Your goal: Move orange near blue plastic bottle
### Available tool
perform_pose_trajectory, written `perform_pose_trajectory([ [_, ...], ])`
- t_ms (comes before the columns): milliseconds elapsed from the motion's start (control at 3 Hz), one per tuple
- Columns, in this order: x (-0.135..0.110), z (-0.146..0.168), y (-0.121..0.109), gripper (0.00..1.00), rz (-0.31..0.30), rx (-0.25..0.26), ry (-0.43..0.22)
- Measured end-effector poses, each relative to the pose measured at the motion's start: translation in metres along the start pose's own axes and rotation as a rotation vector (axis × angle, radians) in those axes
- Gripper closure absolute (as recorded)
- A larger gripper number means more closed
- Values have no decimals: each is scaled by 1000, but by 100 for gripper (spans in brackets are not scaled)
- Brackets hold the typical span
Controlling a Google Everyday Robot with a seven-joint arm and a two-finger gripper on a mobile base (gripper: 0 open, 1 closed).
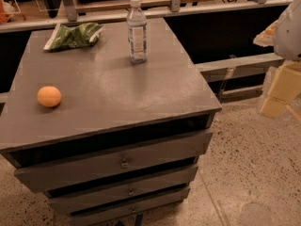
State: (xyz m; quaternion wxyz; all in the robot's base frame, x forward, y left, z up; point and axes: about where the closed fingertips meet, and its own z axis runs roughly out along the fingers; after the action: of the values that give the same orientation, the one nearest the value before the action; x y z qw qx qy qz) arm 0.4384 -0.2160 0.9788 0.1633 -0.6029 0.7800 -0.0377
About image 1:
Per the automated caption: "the green chip bag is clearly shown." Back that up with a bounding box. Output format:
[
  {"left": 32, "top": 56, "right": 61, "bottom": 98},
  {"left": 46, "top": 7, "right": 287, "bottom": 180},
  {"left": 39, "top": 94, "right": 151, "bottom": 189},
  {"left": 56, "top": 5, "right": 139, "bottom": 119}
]
[{"left": 43, "top": 23, "right": 103, "bottom": 52}]

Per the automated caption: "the top grey drawer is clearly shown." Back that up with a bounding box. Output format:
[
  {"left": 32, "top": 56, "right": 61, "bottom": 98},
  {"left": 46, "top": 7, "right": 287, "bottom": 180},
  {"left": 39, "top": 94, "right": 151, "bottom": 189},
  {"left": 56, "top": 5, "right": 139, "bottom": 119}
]
[{"left": 14, "top": 130, "right": 213, "bottom": 193}]

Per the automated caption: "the wooden shelf with metal posts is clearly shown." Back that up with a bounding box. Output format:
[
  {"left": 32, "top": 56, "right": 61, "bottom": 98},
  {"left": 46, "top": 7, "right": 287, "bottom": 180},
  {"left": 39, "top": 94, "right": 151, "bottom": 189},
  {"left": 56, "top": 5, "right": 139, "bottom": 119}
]
[{"left": 0, "top": 0, "right": 301, "bottom": 33}]

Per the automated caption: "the bottom grey drawer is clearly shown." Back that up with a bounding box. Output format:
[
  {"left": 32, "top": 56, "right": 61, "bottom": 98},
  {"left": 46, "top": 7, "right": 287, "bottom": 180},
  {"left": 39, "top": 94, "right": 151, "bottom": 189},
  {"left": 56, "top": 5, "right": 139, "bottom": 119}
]
[{"left": 70, "top": 186, "right": 190, "bottom": 226}]

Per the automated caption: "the middle grey drawer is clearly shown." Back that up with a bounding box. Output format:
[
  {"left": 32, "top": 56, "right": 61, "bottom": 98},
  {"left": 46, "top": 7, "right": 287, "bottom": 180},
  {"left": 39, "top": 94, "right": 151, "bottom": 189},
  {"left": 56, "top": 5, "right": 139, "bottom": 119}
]
[{"left": 48, "top": 164, "right": 198, "bottom": 215}]

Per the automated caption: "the orange fruit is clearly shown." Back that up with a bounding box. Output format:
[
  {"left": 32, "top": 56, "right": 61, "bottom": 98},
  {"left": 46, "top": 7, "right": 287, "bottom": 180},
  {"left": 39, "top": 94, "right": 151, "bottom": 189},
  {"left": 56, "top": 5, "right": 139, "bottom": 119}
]
[{"left": 37, "top": 86, "right": 62, "bottom": 107}]

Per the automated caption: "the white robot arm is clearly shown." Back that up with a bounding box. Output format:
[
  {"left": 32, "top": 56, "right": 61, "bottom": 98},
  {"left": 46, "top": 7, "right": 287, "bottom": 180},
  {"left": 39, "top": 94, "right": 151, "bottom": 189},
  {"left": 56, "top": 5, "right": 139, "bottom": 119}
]
[{"left": 253, "top": 0, "right": 301, "bottom": 118}]

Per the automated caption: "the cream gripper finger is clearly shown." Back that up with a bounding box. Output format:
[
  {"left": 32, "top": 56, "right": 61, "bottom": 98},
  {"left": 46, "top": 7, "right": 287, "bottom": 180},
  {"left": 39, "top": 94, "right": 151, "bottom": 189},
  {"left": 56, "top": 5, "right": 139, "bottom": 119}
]
[
  {"left": 253, "top": 20, "right": 277, "bottom": 47},
  {"left": 259, "top": 62, "right": 301, "bottom": 119}
]

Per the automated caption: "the grey drawer cabinet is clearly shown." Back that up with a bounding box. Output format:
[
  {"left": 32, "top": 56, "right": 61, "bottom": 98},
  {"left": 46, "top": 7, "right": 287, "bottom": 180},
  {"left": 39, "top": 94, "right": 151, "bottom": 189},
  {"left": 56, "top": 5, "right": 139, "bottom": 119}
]
[{"left": 0, "top": 17, "right": 223, "bottom": 226}]

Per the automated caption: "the clear plastic water bottle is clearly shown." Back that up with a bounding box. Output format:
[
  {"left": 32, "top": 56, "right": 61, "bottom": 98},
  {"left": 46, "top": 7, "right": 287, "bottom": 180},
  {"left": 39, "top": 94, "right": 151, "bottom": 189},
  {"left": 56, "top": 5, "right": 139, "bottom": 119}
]
[{"left": 127, "top": 0, "right": 147, "bottom": 64}]

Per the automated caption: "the grey drawer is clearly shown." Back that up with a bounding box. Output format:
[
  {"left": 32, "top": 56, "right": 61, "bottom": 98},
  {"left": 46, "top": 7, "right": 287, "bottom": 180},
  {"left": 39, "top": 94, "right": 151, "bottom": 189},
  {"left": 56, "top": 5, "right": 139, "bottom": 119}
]
[
  {"left": 70, "top": 186, "right": 190, "bottom": 226},
  {"left": 14, "top": 130, "right": 213, "bottom": 193},
  {"left": 48, "top": 164, "right": 198, "bottom": 215}
]

